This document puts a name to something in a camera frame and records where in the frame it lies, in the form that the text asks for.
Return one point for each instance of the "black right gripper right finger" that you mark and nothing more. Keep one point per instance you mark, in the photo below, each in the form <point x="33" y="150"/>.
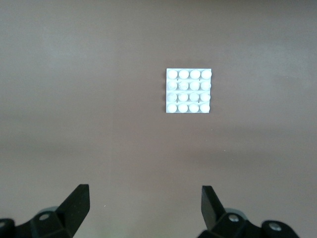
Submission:
<point x="213" y="210"/>

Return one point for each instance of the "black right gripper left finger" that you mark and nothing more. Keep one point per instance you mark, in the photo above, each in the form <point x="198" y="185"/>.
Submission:
<point x="67" y="210"/>

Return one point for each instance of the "white studded base plate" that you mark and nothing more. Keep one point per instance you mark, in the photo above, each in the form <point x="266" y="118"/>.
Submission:
<point x="188" y="91"/>

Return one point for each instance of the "brown table cover cloth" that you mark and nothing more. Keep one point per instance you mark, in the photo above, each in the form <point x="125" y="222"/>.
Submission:
<point x="74" y="74"/>

